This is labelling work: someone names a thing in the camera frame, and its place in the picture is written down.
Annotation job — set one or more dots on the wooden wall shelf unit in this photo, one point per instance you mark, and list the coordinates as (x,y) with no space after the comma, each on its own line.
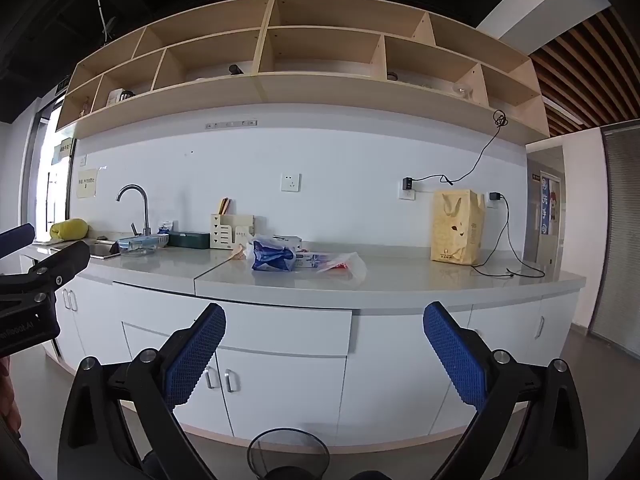
(310,90)

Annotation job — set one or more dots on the yellow paper wall notice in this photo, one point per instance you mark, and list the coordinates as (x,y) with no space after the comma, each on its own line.
(86,182)

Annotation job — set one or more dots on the speaker cardboard box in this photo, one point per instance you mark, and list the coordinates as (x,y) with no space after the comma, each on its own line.
(292,242)

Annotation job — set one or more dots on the white base cabinet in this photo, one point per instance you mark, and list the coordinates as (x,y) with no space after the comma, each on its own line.
(400,360)

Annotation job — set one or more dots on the white blue toothpaste box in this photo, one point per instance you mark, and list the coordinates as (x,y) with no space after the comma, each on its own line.
(312,260)

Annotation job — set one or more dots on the blue plastic bag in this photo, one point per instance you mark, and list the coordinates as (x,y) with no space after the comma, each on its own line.
(270,256)

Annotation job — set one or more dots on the blue white small packet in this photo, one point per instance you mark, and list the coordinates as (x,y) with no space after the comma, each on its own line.
(166,226)

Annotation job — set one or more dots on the black mesh wastebasket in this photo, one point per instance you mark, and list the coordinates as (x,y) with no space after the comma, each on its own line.
(260,452)

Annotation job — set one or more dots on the grey window blind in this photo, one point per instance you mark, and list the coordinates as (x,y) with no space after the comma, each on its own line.
(620,235)

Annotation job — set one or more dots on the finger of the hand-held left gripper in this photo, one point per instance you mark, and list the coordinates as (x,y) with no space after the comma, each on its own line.
(65,260)
(17,239)

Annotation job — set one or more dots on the white wall socket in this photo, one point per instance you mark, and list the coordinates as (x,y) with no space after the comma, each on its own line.
(407,195)
(290,182)

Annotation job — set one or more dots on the grey door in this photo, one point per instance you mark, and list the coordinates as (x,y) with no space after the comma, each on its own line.
(532,220)

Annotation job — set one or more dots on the beige perforated utensil holder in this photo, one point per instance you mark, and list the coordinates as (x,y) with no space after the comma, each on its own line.
(222,232)

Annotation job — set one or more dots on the white kettle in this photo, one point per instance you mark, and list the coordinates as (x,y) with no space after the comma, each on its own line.
(119,97)

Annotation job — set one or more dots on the clear pink printed wrapper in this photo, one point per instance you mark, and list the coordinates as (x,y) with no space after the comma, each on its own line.
(350,265)

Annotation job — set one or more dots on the grey socket strip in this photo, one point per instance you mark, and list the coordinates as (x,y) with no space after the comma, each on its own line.
(231,124)

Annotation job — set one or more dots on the person's left forearm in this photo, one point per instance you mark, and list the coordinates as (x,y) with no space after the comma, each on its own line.
(7,400)

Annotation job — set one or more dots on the clear blue plastic basket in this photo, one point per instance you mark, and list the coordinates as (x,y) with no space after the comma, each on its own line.
(142,246)

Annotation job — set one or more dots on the cartoon wall poster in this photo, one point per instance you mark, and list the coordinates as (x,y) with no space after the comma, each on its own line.
(550,205)

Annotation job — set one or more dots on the yellow soft bundle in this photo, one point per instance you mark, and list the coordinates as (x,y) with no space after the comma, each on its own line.
(70,229)

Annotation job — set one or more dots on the dark green rectangular box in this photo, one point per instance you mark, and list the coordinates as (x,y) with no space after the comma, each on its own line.
(189,240)

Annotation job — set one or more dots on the black plug charger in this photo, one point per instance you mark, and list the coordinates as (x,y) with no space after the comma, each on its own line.
(408,183)
(494,198)

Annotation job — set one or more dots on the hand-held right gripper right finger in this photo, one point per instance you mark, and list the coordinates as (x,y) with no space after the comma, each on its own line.
(455,355)

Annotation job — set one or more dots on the chrome faucet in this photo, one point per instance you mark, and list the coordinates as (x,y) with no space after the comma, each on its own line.
(145,210)

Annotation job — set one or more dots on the steel sink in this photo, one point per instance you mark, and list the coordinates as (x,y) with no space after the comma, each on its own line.
(102,249)

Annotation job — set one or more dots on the rabbit print paper bag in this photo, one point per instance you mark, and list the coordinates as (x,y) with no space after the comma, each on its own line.
(457,227)

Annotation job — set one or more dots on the green door sign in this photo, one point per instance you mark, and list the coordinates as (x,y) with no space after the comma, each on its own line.
(62,151)

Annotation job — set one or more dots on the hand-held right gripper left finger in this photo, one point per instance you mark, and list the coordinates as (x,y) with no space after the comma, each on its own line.
(195,355)

